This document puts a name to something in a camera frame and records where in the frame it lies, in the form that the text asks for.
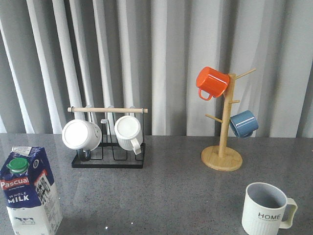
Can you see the grey white curtain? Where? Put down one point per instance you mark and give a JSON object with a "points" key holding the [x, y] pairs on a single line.
{"points": [[147, 53]]}

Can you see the black wire mug rack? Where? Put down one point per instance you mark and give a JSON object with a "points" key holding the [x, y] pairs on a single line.
{"points": [[109, 154]]}

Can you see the blue white milk carton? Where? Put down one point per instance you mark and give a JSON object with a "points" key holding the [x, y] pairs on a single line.
{"points": [[30, 192]]}

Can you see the blue enamel mug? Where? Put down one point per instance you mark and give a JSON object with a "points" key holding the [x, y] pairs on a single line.
{"points": [[244, 124]]}

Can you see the white ribbed mug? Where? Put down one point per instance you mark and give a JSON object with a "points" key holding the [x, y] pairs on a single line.
{"points": [[129, 134]]}

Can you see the wooden mug tree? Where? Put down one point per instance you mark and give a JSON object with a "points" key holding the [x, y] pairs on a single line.
{"points": [[220, 157]]}

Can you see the white smiley mug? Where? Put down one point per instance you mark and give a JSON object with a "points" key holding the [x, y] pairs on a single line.
{"points": [[81, 134]]}

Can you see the orange enamel mug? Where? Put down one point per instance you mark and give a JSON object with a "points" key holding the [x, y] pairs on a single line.
{"points": [[211, 83]]}

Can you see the white HOME mug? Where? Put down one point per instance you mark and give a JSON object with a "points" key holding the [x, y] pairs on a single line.
{"points": [[266, 210]]}

